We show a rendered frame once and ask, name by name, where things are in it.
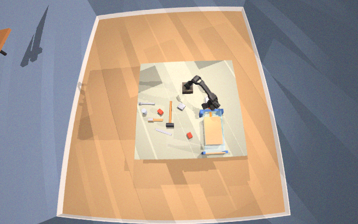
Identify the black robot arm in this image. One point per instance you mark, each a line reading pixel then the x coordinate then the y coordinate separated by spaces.
pixel 212 97

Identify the black mallet with wooden handle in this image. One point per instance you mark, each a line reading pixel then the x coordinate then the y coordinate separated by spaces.
pixel 170 110

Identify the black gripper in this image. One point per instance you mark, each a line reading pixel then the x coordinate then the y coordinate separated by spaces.
pixel 205 105

